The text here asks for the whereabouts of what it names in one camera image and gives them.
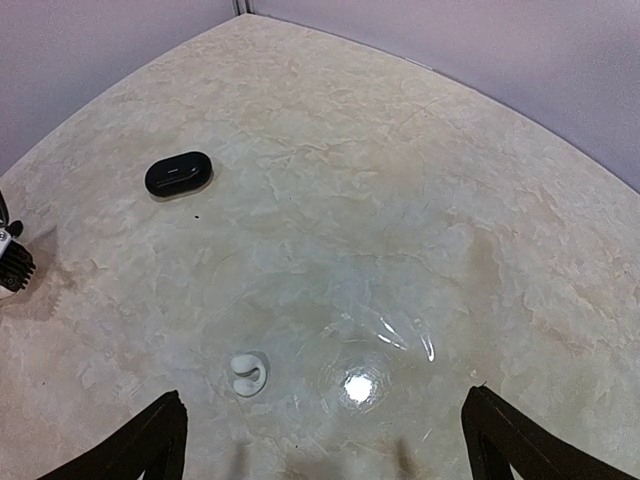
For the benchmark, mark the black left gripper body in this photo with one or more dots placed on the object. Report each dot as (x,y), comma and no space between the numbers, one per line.
(16,262)

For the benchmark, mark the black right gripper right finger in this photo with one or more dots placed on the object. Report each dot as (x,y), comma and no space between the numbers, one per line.
(501,442)

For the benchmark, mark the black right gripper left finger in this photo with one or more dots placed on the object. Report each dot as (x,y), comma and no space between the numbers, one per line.
(152,445)

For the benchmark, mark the white clip earbud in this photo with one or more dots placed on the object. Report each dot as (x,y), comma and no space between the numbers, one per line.
(250,373)

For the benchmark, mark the black oval charging case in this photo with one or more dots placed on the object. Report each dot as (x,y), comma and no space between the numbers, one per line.
(179,174)

